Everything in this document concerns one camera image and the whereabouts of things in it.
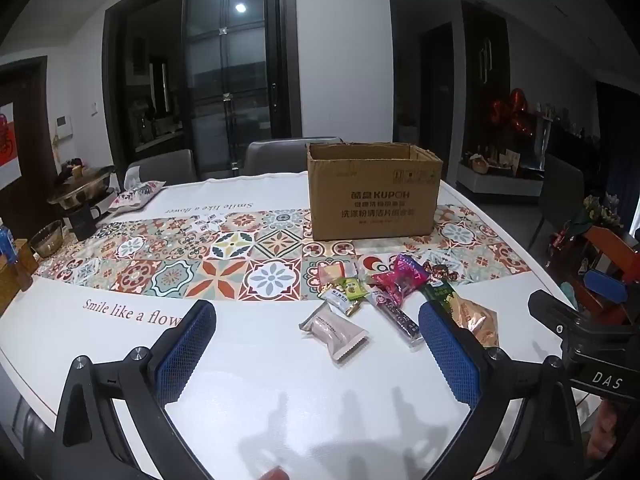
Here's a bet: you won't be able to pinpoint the white sideboard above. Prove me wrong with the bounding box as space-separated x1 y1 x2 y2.
456 159 547 199

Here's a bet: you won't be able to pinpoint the dark green snack packet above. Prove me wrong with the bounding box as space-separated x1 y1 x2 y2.
421 280 458 313

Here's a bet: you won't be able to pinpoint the purple snack packet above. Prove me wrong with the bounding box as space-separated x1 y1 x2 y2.
396 254 428 275

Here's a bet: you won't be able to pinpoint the green yellow snack packet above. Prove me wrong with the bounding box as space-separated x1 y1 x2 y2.
340 280 368 317

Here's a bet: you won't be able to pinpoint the red wall poster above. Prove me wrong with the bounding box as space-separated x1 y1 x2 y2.
0 101 22 187

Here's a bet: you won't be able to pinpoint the pale pink snack packet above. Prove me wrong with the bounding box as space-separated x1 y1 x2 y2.
299 301 370 362

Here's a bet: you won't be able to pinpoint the black cooker base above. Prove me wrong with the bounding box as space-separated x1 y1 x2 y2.
64 199 121 242

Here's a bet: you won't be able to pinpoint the orange wooden chair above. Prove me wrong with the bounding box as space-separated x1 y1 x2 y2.
574 224 640 313

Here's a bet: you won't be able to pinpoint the patterned tile table runner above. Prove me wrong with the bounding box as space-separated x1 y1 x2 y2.
32 204 532 302

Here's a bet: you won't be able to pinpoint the magenta snack packet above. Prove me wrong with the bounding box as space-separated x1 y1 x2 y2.
372 260 426 307

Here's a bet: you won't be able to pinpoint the person's right hand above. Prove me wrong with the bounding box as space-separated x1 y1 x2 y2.
594 396 625 462

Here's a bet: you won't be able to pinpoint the flower bouquet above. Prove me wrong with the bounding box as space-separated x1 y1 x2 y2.
580 194 625 228

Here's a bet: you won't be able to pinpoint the grey dining chair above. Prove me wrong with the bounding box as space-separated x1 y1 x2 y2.
243 136 344 177
125 148 199 187

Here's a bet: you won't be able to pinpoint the blue bottle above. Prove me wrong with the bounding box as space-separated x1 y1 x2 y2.
0 224 22 292

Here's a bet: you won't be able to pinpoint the red foil balloons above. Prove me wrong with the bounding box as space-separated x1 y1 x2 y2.
489 88 534 137

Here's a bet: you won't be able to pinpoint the long dark snack bar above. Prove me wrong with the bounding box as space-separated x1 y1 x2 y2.
365 287 425 347

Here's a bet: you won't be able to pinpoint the dark side chair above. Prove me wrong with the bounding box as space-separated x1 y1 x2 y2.
529 152 587 252

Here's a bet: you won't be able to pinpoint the floral patterned pouch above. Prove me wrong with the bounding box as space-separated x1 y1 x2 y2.
107 179 167 214

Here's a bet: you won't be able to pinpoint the glass sliding door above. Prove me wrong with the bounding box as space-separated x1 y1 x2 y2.
181 0 297 181

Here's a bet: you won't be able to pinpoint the yellow pink snack packet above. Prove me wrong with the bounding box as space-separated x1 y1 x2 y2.
318 264 349 291

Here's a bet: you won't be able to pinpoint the small white snack packet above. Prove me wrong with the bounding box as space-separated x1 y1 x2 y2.
320 288 353 317

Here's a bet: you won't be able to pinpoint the white printed tablecloth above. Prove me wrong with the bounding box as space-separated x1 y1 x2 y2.
0 170 583 480

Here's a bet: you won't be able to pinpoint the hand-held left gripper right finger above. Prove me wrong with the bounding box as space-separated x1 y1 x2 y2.
417 301 587 480

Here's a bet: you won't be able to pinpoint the metal hot pot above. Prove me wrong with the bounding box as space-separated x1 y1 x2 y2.
47 164 117 211

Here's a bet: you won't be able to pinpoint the wooden box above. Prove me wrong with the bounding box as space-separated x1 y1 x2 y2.
0 240 39 307

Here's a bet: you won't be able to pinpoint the glass bowl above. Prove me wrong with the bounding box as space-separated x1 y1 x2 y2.
28 220 65 259

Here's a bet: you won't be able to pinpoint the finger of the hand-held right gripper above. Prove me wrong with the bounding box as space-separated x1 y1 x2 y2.
582 268 630 302
528 289 597 335

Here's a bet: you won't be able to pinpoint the brown cardboard box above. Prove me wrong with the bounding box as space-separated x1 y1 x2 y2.
306 141 444 242

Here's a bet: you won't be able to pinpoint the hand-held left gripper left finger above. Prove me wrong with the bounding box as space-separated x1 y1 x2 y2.
50 299 218 480

